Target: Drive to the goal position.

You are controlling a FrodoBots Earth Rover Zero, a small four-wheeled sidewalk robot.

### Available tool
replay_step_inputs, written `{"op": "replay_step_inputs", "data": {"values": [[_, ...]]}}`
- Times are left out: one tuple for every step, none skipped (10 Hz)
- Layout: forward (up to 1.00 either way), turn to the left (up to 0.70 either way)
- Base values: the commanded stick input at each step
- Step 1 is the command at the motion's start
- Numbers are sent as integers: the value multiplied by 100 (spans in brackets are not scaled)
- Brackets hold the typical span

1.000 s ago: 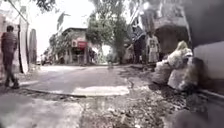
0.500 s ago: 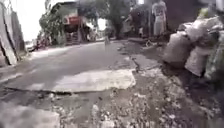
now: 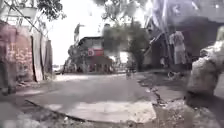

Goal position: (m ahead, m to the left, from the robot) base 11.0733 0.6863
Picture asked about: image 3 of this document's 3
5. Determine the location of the leafy tree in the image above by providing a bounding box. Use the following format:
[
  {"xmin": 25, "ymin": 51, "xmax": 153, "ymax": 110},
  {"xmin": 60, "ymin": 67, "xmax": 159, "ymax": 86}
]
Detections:
[{"xmin": 35, "ymin": 0, "xmax": 67, "ymax": 22}]

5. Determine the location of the grey concrete road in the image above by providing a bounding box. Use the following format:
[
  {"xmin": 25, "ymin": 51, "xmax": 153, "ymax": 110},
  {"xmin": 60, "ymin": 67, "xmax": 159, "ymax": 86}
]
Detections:
[{"xmin": 0, "ymin": 72, "xmax": 174, "ymax": 128}]

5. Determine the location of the small green tree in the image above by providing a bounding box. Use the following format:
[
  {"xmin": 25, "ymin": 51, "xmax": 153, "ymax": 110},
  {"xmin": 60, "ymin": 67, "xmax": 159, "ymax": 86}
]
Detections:
[{"xmin": 67, "ymin": 44, "xmax": 82, "ymax": 73}]

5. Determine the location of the red brick wall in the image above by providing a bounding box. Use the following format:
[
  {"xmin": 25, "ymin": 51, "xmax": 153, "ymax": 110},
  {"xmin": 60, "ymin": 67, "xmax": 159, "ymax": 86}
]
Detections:
[{"xmin": 0, "ymin": 19, "xmax": 54, "ymax": 94}]

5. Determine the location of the large dark tree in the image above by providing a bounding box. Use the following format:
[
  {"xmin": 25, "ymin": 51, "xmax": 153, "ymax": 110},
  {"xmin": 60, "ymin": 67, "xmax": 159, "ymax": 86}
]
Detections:
[{"xmin": 101, "ymin": 0, "xmax": 151, "ymax": 72}]

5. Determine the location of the person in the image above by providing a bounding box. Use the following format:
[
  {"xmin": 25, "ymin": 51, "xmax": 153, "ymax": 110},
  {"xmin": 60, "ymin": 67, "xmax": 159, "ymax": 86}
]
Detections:
[
  {"xmin": 124, "ymin": 59, "xmax": 134, "ymax": 80},
  {"xmin": 168, "ymin": 29, "xmax": 188, "ymax": 69}
]

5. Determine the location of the building with red sign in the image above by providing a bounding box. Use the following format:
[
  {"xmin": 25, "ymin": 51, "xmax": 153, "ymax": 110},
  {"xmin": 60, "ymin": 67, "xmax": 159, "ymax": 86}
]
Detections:
[{"xmin": 68, "ymin": 35, "xmax": 116, "ymax": 74}]

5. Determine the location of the shop building with awning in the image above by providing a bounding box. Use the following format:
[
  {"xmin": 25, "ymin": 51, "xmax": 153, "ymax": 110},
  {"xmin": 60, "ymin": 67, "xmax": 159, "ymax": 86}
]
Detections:
[{"xmin": 143, "ymin": 0, "xmax": 224, "ymax": 71}]

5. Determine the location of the rubble dirt strip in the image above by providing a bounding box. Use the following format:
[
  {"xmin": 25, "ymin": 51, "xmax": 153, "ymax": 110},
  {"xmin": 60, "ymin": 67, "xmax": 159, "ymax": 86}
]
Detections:
[{"xmin": 134, "ymin": 69, "xmax": 224, "ymax": 128}]

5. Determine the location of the pale sack pile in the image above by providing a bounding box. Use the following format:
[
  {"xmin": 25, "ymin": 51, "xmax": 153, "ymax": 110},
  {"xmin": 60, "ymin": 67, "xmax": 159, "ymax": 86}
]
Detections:
[{"xmin": 185, "ymin": 26, "xmax": 224, "ymax": 98}]

